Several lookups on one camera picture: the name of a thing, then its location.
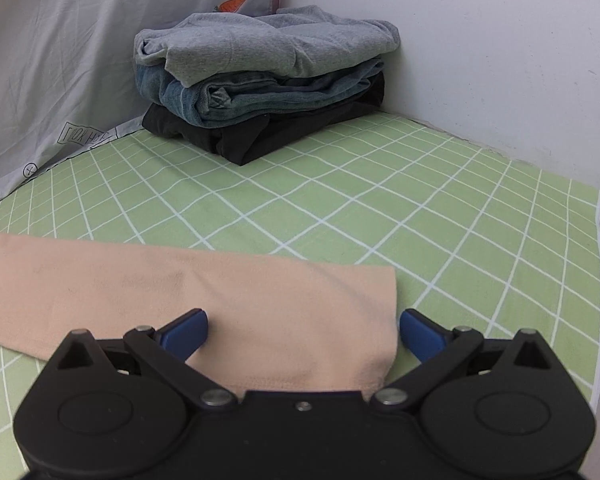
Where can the folded blue jeans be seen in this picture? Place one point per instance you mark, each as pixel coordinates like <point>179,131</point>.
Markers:
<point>228,99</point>

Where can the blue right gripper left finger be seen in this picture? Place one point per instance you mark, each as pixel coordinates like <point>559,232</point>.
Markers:
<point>183,336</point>

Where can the folded black garment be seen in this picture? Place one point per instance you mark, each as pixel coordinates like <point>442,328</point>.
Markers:
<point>258,136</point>

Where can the grey carrot-print bedsheet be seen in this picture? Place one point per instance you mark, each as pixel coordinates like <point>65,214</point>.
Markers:
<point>67,75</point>

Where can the beige long-sleeve shirt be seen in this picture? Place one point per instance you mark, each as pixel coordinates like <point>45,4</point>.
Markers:
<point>276,323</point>

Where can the green checked mat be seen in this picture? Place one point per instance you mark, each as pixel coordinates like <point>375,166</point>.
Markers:
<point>475,238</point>

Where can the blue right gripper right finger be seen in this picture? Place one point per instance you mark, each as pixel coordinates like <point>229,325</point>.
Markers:
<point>421,335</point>

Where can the folded grey sweatshirt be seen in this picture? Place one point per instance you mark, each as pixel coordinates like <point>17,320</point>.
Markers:
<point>301,42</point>

